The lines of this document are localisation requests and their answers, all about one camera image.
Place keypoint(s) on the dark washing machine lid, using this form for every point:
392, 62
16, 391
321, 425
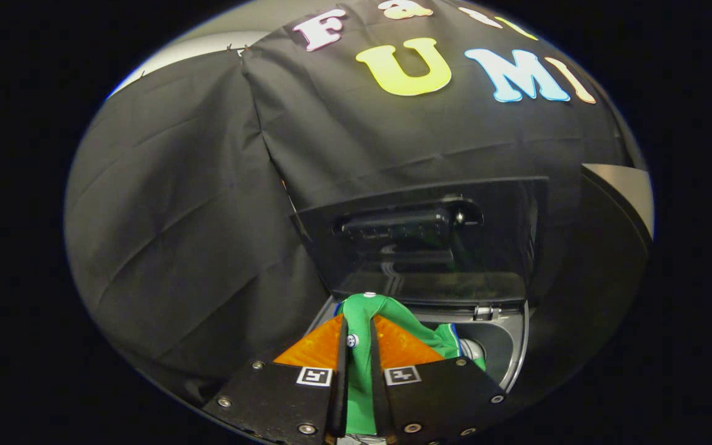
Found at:
393, 266

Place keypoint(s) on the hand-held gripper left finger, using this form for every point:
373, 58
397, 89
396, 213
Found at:
339, 383

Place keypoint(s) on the green polo shirt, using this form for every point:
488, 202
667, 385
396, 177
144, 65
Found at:
361, 383

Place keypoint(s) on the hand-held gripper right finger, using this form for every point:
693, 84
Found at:
377, 383

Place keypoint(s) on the black backdrop cloth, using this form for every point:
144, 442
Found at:
195, 204

